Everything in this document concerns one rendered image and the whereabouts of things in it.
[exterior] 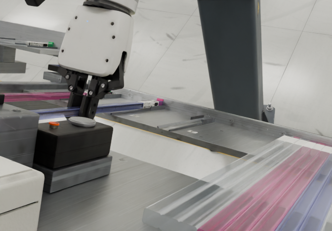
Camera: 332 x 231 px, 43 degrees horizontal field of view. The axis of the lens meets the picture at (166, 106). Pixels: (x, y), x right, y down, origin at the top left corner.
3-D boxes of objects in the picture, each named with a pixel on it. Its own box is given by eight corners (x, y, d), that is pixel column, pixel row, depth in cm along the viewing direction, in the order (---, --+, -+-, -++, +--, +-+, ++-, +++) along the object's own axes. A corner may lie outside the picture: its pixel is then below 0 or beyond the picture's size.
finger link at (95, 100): (87, 77, 62) (75, 121, 62) (104, 81, 60) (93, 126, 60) (99, 81, 65) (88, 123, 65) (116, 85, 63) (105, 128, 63)
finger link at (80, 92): (62, 71, 64) (51, 113, 64) (79, 75, 62) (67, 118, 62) (75, 75, 67) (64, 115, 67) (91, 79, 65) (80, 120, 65)
